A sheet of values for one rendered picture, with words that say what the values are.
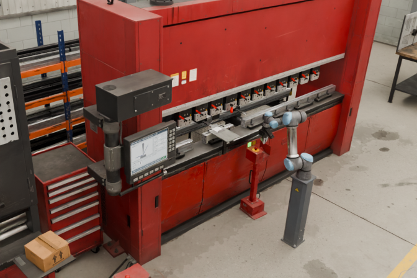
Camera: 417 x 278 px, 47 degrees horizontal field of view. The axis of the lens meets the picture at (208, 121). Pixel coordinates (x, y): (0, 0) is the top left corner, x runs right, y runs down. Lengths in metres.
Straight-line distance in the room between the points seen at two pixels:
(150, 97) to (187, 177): 1.45
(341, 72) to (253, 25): 1.96
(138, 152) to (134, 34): 0.84
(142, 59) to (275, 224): 2.48
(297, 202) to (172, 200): 1.19
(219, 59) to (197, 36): 0.40
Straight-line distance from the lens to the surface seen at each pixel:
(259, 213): 5.29
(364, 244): 5.23
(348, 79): 6.24
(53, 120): 5.53
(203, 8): 4.11
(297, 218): 4.75
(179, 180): 4.51
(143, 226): 4.33
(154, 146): 3.46
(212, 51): 4.33
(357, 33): 6.06
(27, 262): 3.33
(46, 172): 4.17
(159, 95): 3.35
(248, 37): 4.64
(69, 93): 5.47
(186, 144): 4.54
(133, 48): 3.54
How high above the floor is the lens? 3.20
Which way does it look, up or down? 27 degrees down
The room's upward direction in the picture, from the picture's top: 3 degrees clockwise
